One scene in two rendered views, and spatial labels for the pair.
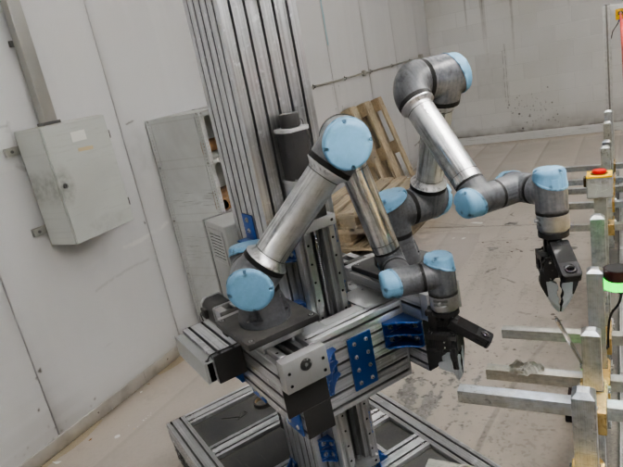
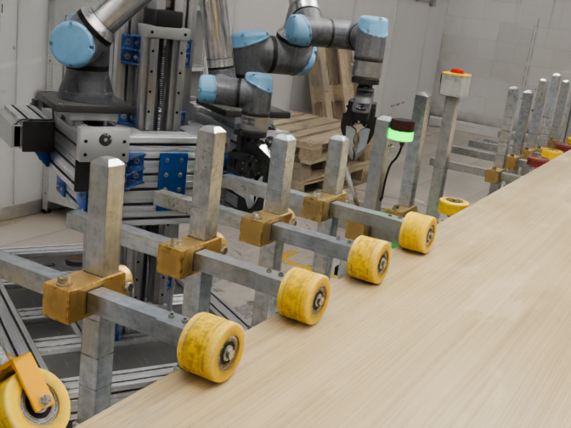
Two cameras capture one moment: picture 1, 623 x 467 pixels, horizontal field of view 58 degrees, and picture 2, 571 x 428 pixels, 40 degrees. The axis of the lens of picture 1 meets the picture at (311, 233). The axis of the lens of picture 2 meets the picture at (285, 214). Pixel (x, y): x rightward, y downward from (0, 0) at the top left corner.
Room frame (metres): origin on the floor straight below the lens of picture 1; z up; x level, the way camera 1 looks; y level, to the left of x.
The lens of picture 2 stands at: (-0.76, -0.33, 1.39)
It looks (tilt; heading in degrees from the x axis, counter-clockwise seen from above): 16 degrees down; 358
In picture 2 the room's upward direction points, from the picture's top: 7 degrees clockwise
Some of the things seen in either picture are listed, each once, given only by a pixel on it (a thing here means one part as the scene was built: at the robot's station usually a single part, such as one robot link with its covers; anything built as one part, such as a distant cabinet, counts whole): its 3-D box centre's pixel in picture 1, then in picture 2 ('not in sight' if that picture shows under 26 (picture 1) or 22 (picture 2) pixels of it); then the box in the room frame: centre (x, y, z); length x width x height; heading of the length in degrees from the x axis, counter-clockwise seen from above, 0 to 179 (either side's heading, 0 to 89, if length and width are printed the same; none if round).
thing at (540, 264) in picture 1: (553, 251); (362, 101); (1.28, -0.58, 1.15); 0.09 x 0.08 x 0.12; 169
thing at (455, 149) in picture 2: (596, 205); (500, 159); (2.47, -1.33, 0.83); 0.43 x 0.03 x 0.04; 59
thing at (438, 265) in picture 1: (438, 273); (256, 93); (1.34, -0.30, 1.13); 0.09 x 0.08 x 0.11; 90
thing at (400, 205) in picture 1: (392, 211); (250, 51); (1.71, -0.27, 1.21); 0.13 x 0.12 x 0.14; 112
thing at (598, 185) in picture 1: (599, 185); (455, 85); (1.63, -0.89, 1.18); 0.07 x 0.07 x 0.08; 59
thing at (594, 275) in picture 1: (598, 358); (371, 208); (1.19, -0.63, 0.89); 0.03 x 0.03 x 0.48; 59
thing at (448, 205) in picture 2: not in sight; (451, 219); (1.30, -0.86, 0.85); 0.08 x 0.08 x 0.11
